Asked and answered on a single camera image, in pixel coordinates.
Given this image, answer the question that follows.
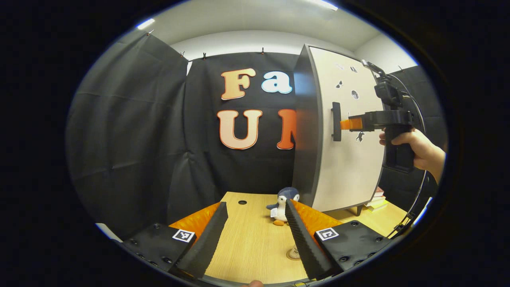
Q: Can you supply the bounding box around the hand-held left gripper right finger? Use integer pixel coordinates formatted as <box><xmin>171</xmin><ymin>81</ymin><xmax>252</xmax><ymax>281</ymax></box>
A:
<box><xmin>284</xmin><ymin>199</ymin><xmax>399</xmax><ymax>281</ymax></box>

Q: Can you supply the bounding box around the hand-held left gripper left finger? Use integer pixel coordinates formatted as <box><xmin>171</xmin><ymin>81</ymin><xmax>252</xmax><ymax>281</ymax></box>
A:
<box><xmin>122</xmin><ymin>201</ymin><xmax>228</xmax><ymax>279</ymax></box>

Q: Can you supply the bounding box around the black door handle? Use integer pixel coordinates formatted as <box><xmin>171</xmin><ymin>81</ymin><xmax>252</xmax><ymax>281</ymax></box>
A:
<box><xmin>331</xmin><ymin>102</ymin><xmax>342</xmax><ymax>142</ymax></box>

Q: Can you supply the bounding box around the beige cabinet door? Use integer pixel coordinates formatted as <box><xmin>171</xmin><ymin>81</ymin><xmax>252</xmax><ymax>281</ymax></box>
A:
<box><xmin>309</xmin><ymin>46</ymin><xmax>385</xmax><ymax>212</ymax></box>

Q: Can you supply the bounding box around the grey cabinet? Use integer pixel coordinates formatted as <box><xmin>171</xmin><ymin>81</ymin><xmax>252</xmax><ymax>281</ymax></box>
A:
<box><xmin>292</xmin><ymin>44</ymin><xmax>385</xmax><ymax>216</ymax></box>

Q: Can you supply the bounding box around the penguin plush toy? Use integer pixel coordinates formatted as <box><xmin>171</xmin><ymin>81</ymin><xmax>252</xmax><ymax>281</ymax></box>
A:
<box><xmin>266</xmin><ymin>187</ymin><xmax>300</xmax><ymax>226</ymax></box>

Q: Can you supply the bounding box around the yellow book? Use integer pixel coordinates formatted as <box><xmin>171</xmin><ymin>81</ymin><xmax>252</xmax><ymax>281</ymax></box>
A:
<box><xmin>364</xmin><ymin>198</ymin><xmax>389</xmax><ymax>212</ymax></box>

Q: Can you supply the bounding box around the black backdrop cloth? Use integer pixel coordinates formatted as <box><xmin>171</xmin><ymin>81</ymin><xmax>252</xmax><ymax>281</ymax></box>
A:
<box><xmin>66</xmin><ymin>32</ymin><xmax>447</xmax><ymax>240</ymax></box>

